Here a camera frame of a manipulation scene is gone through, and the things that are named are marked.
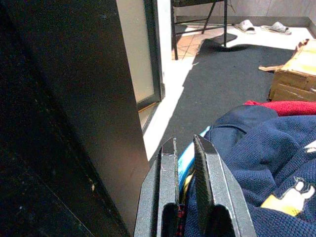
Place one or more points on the navy blue knit garment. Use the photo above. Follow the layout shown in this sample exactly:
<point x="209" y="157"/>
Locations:
<point x="266" y="163"/>

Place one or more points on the red towel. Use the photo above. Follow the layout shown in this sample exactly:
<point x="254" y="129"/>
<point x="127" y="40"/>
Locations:
<point x="291" y="107"/>

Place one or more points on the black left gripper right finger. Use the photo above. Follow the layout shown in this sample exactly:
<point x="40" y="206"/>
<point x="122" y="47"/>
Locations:
<point x="217" y="182"/>

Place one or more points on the brown cardboard box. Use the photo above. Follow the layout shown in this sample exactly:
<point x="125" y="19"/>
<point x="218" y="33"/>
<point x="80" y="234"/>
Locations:
<point x="296" y="74"/>

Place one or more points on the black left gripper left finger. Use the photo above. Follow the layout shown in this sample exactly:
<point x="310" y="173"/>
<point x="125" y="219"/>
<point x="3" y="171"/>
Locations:
<point x="166" y="187"/>

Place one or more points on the frosted glass door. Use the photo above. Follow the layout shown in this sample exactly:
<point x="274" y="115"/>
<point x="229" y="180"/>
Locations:
<point x="142" y="49"/>

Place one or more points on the grey slipper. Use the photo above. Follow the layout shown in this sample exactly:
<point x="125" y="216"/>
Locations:
<point x="276" y="27"/>
<point x="245" y="26"/>

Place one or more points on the black cabinet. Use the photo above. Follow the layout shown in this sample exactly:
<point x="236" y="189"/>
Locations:
<point x="64" y="98"/>

